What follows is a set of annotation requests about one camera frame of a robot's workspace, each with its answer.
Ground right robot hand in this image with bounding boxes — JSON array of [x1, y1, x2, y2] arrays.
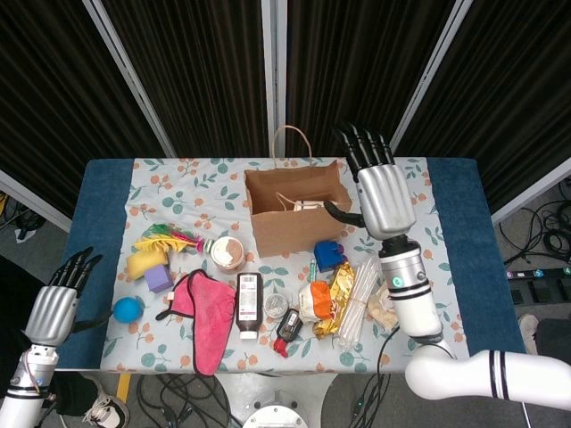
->
[[323, 120, 418, 240]]

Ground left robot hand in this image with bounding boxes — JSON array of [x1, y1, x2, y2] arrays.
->
[[24, 246, 112, 348]]

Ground gold snack package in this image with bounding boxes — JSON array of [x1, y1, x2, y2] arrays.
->
[[311, 261, 357, 341]]

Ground clear straws bundle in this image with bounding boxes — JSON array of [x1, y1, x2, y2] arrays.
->
[[337, 258, 384, 349]]

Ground beige snack packet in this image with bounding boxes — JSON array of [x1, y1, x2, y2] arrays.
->
[[366, 284, 399, 331]]

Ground white orange snack bag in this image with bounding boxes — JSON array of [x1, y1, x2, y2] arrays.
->
[[297, 280, 335, 323]]

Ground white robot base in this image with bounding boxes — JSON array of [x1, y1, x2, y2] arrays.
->
[[212, 370, 341, 428]]

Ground brown paper bag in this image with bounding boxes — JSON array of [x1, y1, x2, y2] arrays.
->
[[244, 125, 353, 259]]

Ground blue ball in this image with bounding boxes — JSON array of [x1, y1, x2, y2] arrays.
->
[[112, 296, 146, 323]]

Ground blue toy block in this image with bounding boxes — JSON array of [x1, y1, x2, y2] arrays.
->
[[313, 240, 347, 273]]

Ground dark trouser leg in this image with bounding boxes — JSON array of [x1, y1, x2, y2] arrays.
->
[[42, 374, 99, 418], [534, 318, 571, 371]]

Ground yellow banana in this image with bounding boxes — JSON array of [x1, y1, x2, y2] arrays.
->
[[126, 249, 170, 283]]

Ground purple cube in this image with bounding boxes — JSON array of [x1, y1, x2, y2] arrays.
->
[[144, 263, 174, 294]]

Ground white black sneaker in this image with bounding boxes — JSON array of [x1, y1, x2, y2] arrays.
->
[[82, 395, 131, 427]]

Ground blue table cover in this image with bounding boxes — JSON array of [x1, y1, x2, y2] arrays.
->
[[53, 158, 530, 371]]

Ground yellow pink feather toy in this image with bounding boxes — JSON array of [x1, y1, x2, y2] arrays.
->
[[133, 224, 215, 256]]

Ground black pleated partition panel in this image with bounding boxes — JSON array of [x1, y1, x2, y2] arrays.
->
[[262, 0, 474, 160], [0, 0, 178, 233], [82, 0, 286, 160], [385, 0, 571, 224]]

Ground clear round paperclip box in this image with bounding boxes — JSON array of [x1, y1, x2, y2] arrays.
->
[[263, 292, 290, 318]]

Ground black bottle red cap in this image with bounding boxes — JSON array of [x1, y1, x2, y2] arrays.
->
[[272, 308, 306, 358]]

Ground pink cloth black trim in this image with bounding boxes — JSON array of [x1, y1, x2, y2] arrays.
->
[[155, 268, 237, 378]]

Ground clear jar rubber bands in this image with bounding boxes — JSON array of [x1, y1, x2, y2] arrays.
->
[[210, 235, 246, 274]]

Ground brown bottle white cap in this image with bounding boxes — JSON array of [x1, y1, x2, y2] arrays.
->
[[235, 271, 264, 341]]

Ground black floor cable tangle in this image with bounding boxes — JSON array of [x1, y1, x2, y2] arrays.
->
[[0, 191, 46, 244], [497, 177, 571, 268], [133, 373, 233, 428]]

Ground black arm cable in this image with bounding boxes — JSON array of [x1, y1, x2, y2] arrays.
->
[[376, 325, 401, 402]]

